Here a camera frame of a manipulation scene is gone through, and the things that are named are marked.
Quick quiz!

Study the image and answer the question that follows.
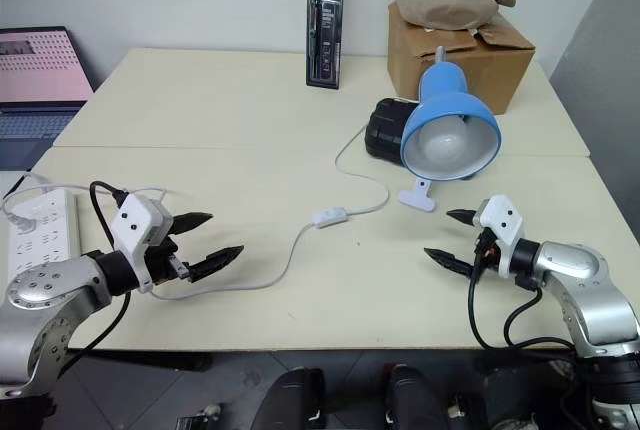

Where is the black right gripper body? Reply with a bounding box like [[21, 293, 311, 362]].
[[470, 227, 501, 277]]

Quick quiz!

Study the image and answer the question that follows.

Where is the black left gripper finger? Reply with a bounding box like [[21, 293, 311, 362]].
[[187, 244, 246, 283], [169, 211, 215, 238]]

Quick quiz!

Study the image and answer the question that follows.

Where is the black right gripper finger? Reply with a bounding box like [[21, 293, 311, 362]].
[[423, 247, 475, 278], [445, 207, 481, 227]]

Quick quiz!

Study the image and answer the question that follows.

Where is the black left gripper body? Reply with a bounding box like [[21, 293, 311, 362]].
[[144, 233, 194, 286]]

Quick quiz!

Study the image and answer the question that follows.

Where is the blue desk lamp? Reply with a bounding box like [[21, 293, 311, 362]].
[[398, 45, 503, 213]]

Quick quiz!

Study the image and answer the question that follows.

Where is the white power strip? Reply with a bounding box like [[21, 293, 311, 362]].
[[7, 188, 83, 282]]

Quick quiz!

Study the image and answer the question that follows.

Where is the dark rounded shape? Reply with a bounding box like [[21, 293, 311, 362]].
[[381, 362, 457, 430], [253, 366, 327, 430]]

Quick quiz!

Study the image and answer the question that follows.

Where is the brown cardboard box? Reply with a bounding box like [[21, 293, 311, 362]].
[[387, 1, 537, 117]]

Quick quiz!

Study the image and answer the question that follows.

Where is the grey laptop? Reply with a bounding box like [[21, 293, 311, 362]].
[[0, 25, 97, 172]]

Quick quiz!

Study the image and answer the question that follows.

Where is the black soldering iron package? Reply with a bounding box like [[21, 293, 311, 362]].
[[305, 0, 349, 91]]

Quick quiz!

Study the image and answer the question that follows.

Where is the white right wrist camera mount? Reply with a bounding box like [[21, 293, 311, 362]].
[[472, 194, 525, 279]]

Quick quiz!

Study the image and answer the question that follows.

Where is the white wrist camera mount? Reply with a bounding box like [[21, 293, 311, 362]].
[[472, 194, 525, 279], [110, 193, 175, 295]]

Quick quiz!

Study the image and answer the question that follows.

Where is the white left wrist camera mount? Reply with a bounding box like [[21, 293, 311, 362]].
[[110, 193, 175, 295]]

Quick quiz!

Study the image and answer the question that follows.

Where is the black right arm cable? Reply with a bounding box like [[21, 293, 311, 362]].
[[467, 234, 576, 351]]

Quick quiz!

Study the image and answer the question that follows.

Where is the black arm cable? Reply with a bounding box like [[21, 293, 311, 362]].
[[63, 180, 133, 367], [467, 234, 576, 351]]

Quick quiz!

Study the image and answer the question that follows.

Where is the white lamp cord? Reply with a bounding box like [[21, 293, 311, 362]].
[[149, 123, 391, 301]]

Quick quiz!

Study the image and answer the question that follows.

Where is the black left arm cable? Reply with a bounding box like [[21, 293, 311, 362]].
[[63, 180, 133, 367]]

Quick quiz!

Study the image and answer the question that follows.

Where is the white inline cord switch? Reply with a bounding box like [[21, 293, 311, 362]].
[[310, 206, 350, 229]]

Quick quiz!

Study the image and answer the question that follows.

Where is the white power strip cable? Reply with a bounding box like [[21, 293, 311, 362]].
[[0, 172, 169, 232]]

